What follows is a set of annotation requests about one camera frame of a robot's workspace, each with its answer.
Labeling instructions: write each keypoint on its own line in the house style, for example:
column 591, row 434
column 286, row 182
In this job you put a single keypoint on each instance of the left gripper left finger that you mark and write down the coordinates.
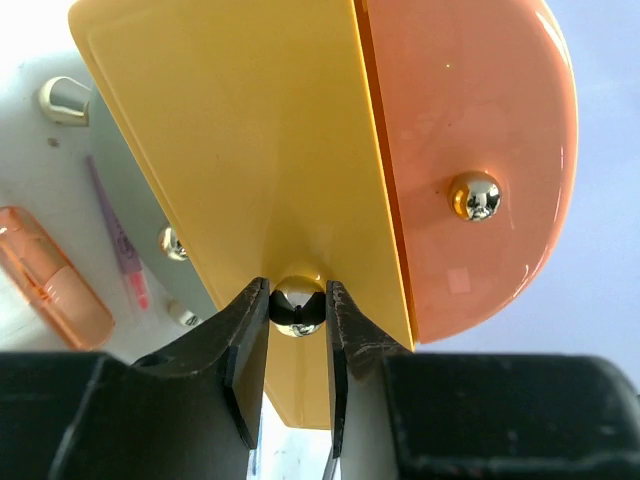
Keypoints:
column 190, row 410

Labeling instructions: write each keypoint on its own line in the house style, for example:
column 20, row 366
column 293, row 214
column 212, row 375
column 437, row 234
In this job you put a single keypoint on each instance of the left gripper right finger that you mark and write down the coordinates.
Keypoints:
column 361, row 430

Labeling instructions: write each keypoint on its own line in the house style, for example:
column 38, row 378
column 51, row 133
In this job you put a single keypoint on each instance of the round white drawer organizer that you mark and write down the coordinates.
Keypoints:
column 422, row 153

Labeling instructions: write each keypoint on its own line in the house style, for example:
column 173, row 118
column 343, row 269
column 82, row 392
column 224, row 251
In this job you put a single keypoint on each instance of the orange highlighter cap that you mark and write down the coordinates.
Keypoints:
column 50, row 282

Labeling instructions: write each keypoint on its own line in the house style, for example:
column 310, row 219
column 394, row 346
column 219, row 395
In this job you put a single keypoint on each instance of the purple pink pen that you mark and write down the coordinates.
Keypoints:
column 127, row 257

